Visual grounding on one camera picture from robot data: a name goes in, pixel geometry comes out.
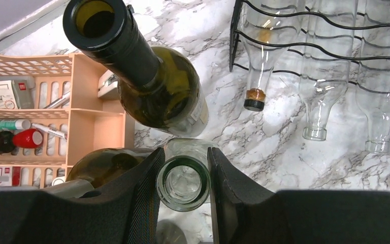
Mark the black wire wine rack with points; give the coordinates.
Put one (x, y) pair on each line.
(379, 17)

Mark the clear glass bottle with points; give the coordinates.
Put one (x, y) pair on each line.
(323, 80)
(373, 84)
(183, 183)

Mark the green bottle cream label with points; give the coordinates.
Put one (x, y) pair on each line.
(158, 86)

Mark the green white glue stick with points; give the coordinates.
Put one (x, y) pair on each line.
(14, 124)

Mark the clear bottle with cork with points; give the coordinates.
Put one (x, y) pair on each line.
(267, 28)

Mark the peach plastic file organizer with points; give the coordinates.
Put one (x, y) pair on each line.
(92, 123)

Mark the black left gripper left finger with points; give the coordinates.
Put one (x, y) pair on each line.
(124, 210)

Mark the green wine bottle silver neck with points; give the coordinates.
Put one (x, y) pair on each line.
(98, 168)

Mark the red and black marker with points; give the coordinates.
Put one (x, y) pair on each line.
(30, 138)

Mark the white marker pen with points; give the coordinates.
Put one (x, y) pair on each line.
(50, 130)

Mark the white grey box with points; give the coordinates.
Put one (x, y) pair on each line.
(15, 92)

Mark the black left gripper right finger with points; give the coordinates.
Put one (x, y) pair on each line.
(245, 212)

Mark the red white stapler box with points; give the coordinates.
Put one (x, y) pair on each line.
(10, 176)

